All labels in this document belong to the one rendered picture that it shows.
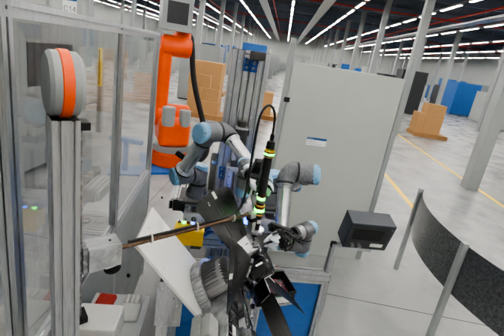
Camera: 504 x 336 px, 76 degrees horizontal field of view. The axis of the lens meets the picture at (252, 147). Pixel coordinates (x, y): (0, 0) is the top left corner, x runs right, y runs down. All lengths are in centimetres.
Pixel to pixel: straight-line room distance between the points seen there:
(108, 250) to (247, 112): 143
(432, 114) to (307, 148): 1070
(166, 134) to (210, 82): 434
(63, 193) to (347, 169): 289
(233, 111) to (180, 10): 314
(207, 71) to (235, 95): 721
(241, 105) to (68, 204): 149
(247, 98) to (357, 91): 138
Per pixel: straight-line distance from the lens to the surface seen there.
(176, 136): 530
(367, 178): 357
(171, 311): 144
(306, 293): 216
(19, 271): 114
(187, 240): 183
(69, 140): 89
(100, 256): 107
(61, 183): 93
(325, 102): 318
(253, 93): 221
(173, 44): 524
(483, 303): 284
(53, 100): 83
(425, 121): 1365
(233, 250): 110
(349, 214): 192
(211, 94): 940
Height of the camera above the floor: 202
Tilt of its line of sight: 16 degrees down
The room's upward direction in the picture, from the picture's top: 9 degrees clockwise
